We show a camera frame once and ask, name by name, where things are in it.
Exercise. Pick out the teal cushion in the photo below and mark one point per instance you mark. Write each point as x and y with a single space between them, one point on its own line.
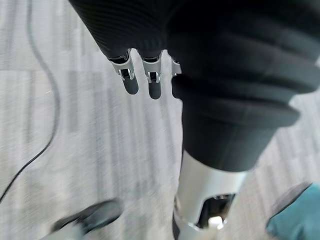
296 215

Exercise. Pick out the robot dark foot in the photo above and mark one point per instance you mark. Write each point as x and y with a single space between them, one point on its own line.
87 218

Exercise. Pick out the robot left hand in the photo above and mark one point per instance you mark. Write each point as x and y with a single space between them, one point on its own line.
225 75

